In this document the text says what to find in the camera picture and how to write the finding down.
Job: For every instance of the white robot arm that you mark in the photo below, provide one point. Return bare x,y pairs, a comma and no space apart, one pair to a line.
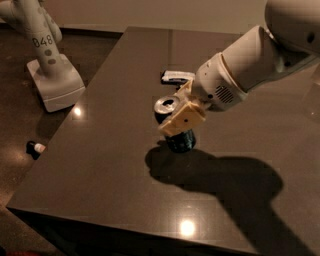
288,43

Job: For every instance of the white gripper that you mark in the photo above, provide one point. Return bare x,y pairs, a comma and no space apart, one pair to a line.
214,84

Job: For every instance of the white and black snack bar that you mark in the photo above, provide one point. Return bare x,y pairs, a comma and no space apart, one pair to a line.
176,77

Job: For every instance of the white robot base numbered 048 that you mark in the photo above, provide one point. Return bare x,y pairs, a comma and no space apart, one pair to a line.
58,82

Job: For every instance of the small black and white object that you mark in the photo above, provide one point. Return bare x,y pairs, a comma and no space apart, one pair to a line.
34,149

